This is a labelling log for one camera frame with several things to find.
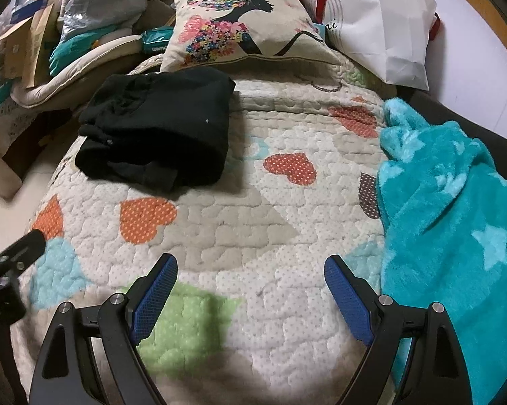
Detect wooden bed frame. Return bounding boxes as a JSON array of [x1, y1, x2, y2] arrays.
[[426, 0, 507, 68]]

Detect heart print quilt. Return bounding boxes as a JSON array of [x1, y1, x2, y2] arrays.
[[19, 57, 406, 405]]

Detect teal wipes packet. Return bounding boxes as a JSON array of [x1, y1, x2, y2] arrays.
[[140, 25, 176, 55]]

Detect teal star fleece blanket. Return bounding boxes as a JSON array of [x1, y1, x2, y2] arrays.
[[376, 98, 507, 405]]

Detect beige padded cushion bed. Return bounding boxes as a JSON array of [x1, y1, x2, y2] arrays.
[[9, 34, 174, 108]]

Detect floral print pillow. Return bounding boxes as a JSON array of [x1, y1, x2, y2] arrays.
[[160, 0, 343, 72]]

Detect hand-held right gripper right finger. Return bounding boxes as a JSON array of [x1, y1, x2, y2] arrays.
[[323, 254, 484, 405]]

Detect cardboard box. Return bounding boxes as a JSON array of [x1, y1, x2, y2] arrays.
[[0, 2, 58, 89]]

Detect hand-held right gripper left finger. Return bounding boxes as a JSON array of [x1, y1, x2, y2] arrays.
[[28, 253, 179, 405]]

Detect white paper bag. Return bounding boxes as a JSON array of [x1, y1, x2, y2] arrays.
[[296, 0, 442, 90]]

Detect clear plastic bag of fabric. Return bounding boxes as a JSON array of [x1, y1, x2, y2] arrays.
[[57, 0, 149, 36]]

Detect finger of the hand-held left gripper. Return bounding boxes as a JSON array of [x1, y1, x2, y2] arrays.
[[0, 228, 47, 271]]

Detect black pants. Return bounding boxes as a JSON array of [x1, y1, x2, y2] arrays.
[[75, 67, 236, 192]]

